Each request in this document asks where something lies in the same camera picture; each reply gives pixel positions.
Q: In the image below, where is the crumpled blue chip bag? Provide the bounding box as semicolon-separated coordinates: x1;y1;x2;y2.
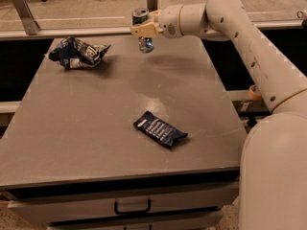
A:
48;36;110;70

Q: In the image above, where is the redbull can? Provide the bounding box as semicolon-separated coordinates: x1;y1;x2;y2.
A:
131;8;154;54

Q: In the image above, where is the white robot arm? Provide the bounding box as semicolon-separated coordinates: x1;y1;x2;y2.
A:
130;0;307;230

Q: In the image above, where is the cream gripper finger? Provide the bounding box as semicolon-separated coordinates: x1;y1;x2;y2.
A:
148;10;162;22
130;22;163;38

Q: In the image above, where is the upper grey drawer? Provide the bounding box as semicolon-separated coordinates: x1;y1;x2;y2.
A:
9;181;239;223

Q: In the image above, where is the left metal rail bracket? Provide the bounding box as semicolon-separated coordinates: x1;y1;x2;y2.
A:
12;0;39;35

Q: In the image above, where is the black upper drawer handle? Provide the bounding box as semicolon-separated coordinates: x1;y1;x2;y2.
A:
113;199;152;216

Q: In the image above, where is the dark blue snack packet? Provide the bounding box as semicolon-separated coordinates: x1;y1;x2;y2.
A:
133;111;188;149

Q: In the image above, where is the lower grey drawer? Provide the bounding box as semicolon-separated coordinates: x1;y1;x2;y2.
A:
47;211;223;230

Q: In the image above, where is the grey drawer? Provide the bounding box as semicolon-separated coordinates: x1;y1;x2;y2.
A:
9;181;239;223
47;211;223;230

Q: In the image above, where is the orange tape roll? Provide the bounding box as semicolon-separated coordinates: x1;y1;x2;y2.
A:
248;84;262;100

